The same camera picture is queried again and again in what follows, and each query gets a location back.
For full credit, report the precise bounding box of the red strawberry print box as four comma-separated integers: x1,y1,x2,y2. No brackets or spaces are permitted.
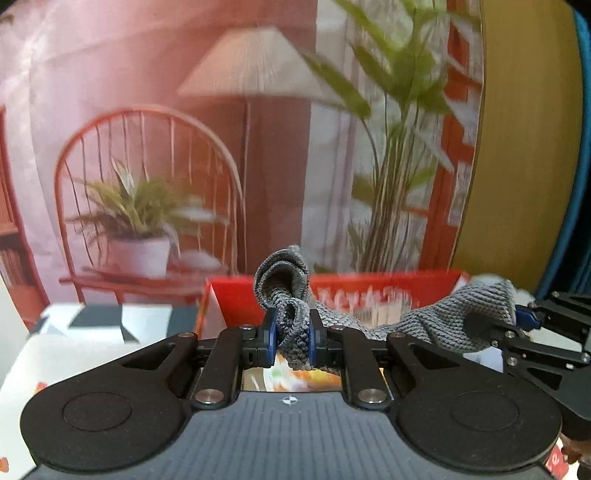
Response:
194,270,505,394

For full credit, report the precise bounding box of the teal curtain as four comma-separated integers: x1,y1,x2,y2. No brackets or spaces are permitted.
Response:
533,9,591,297

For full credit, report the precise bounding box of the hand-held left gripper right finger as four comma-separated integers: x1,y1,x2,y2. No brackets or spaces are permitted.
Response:
308,309,458,411

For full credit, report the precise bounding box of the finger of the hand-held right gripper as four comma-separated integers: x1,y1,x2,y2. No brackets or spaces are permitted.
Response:
464,311,591,393
515,291,591,354

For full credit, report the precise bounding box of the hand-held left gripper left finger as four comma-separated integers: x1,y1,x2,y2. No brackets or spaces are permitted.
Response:
122,308,279,411

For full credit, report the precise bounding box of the yellow wooden panel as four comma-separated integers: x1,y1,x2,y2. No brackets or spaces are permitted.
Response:
455,0,585,292

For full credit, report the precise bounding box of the cartoon print tablecloth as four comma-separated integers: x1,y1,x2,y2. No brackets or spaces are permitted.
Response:
0,302,205,480

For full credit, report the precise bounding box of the person's right hand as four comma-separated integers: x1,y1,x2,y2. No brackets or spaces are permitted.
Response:
562,436,591,467

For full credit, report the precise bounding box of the printed room scene backdrop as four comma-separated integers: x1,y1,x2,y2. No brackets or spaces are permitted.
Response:
0,0,484,324

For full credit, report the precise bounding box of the grey knitted cloth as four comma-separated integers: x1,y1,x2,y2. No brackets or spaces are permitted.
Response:
254,246,519,371

